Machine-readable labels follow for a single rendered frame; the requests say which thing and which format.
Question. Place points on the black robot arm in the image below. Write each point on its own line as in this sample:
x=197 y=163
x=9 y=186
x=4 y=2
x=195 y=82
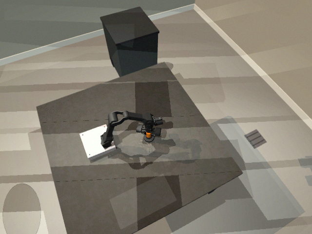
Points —
x=147 y=119

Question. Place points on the dark grey stepped pedestal with short shaft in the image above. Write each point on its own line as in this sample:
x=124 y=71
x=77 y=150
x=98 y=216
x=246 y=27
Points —
x=148 y=139

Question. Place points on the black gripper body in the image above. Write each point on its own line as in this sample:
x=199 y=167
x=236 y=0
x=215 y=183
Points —
x=155 y=131

